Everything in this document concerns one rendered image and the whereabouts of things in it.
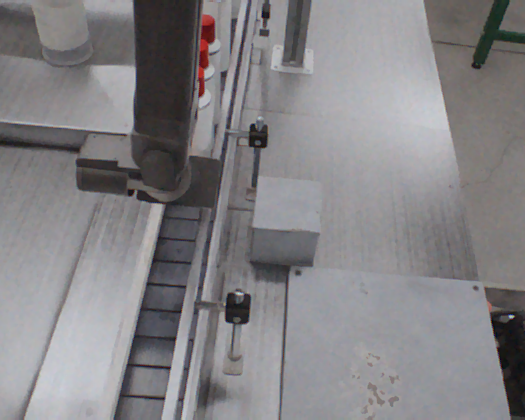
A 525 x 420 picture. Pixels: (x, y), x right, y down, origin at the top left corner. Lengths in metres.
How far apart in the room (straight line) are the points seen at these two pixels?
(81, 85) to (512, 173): 1.74
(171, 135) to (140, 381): 0.33
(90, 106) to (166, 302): 0.41
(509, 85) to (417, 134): 1.73
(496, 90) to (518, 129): 0.25
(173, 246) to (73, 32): 0.46
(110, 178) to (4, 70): 0.55
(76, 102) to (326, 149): 0.45
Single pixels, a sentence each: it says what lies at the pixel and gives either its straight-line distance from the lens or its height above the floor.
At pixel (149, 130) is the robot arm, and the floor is 1.18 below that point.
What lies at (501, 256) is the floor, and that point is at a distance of 2.16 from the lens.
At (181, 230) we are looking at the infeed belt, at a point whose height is 0.88.
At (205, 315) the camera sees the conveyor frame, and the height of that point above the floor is 0.88.
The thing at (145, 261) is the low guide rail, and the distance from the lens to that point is 0.84.
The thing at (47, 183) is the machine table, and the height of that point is 0.83.
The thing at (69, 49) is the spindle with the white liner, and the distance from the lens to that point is 1.18.
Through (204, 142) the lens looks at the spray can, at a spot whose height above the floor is 0.97.
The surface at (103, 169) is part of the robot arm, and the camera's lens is 0.70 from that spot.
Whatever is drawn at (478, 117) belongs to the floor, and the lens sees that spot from 2.64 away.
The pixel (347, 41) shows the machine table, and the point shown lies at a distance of 1.38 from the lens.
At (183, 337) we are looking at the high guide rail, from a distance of 0.72.
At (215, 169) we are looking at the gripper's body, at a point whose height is 1.02.
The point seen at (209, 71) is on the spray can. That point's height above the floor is 1.05.
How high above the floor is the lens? 1.60
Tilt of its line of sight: 46 degrees down
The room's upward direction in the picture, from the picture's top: 10 degrees clockwise
